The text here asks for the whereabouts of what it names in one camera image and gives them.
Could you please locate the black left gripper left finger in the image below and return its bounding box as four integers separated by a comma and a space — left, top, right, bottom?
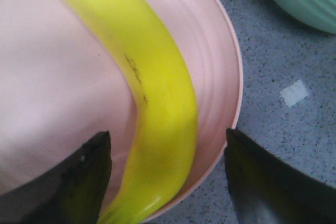
1, 132, 112, 223

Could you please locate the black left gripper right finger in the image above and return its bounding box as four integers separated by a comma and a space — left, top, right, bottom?
226, 129, 335, 223

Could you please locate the yellow banana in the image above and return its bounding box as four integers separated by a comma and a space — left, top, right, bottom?
64, 0, 198, 223

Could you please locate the white tape piece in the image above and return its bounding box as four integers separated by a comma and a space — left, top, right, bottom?
280, 80, 309, 108

